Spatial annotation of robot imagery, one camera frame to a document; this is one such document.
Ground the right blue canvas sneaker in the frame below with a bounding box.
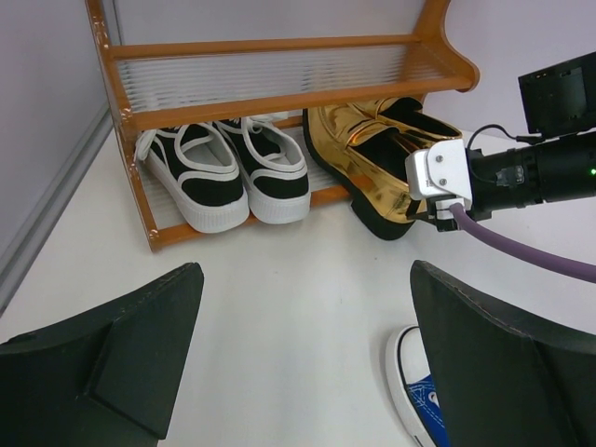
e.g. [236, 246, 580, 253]
[385, 325, 451, 447]

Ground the black white sneaker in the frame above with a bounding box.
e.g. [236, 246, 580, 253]
[214, 112, 311, 224]
[134, 123, 250, 234]

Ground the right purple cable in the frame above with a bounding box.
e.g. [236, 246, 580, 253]
[449, 202, 596, 281]

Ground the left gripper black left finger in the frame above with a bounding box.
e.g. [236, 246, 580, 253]
[1, 263, 204, 446]

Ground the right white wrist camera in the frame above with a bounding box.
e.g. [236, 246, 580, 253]
[405, 139, 473, 209]

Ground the orange wooden shoe shelf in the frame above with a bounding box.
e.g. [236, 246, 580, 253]
[87, 1, 480, 251]

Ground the gold loafer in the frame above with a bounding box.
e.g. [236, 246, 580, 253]
[302, 104, 420, 240]
[375, 97, 462, 150]

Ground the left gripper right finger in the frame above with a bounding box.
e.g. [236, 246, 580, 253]
[410, 261, 595, 446]

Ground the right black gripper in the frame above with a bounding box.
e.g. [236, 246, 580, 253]
[408, 132, 595, 232]

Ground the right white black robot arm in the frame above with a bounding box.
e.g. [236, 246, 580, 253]
[405, 53, 595, 232]

